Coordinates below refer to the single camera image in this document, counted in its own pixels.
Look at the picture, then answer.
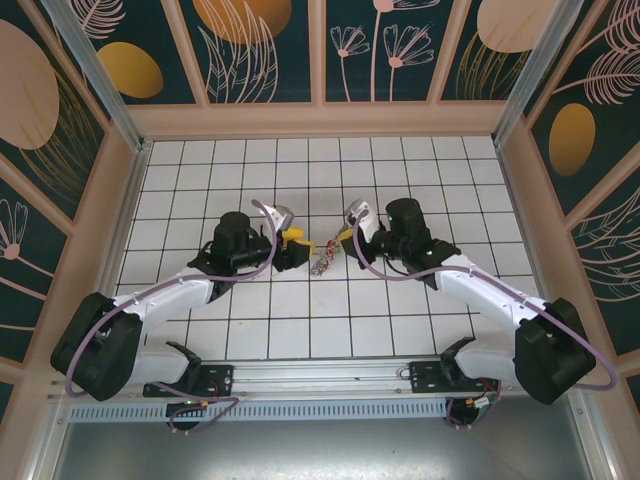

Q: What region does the grey metal sheet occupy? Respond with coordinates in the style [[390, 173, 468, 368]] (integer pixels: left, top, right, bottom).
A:
[[49, 418, 609, 480]]

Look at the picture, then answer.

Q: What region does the aluminium table side rail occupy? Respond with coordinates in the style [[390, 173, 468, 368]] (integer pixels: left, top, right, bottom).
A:
[[74, 141, 154, 306], [493, 141, 574, 357]]

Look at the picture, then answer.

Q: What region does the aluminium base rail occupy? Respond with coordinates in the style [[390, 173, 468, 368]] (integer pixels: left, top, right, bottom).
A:
[[47, 353, 596, 401]]

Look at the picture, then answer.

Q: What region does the slotted grey cable duct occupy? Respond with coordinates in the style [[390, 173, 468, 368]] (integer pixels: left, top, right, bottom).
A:
[[67, 402, 449, 421]]

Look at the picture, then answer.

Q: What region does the arm base electronics with wires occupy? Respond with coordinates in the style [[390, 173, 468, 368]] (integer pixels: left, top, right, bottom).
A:
[[446, 382, 503, 431], [166, 397, 224, 436]]

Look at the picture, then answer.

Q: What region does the aluminium corner post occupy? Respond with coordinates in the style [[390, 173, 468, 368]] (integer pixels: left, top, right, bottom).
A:
[[39, 0, 154, 151], [492, 0, 601, 149]]

